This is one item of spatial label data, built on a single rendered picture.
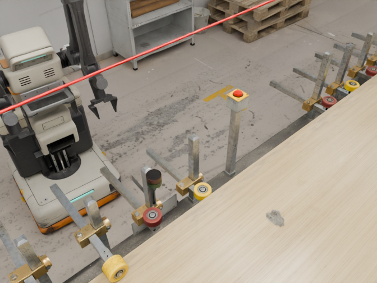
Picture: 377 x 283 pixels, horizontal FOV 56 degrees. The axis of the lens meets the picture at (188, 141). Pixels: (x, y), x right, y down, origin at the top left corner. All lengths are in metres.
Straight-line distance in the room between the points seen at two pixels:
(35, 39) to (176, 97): 2.03
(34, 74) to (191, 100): 1.97
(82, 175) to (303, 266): 1.66
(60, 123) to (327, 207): 1.49
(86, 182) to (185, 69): 2.02
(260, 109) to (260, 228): 2.16
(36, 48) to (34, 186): 1.10
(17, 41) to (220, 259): 1.32
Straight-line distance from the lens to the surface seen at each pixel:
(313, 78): 2.53
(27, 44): 1.87
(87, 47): 1.75
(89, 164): 2.66
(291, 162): 1.77
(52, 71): 1.99
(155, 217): 1.51
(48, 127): 2.17
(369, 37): 2.60
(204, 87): 3.79
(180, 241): 1.45
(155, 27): 4.67
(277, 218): 1.54
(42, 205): 2.51
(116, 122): 3.41
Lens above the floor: 2.14
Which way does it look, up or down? 43 degrees down
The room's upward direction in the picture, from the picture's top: 1 degrees counter-clockwise
